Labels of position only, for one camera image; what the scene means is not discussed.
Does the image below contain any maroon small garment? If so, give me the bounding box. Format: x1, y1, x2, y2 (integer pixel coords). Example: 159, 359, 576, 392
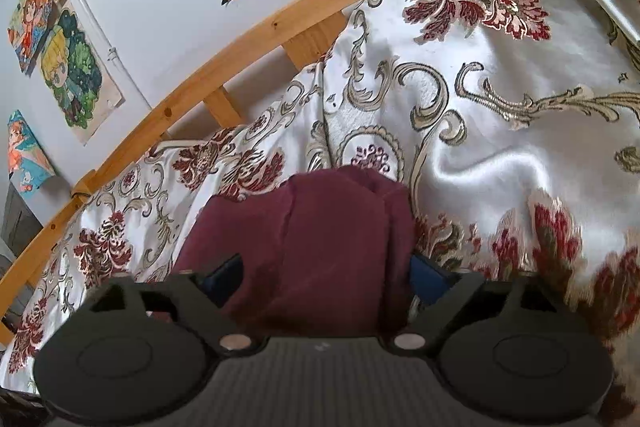
172, 167, 414, 336

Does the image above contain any white floral satin bedspread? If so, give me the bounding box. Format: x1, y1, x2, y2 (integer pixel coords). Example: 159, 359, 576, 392
1, 0, 639, 426

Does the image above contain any small blue cartoon poster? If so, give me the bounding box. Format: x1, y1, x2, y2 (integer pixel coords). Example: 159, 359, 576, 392
8, 110, 56, 199

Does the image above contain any blonde cartoon girl poster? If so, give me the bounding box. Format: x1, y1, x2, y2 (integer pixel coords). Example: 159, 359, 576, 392
40, 3, 125, 145

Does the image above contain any orange haired cartoon poster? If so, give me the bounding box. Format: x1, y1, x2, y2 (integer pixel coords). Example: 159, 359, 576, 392
6, 0, 54, 72

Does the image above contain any wooden bed frame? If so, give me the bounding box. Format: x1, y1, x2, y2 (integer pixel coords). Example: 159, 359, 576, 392
1, 0, 362, 358

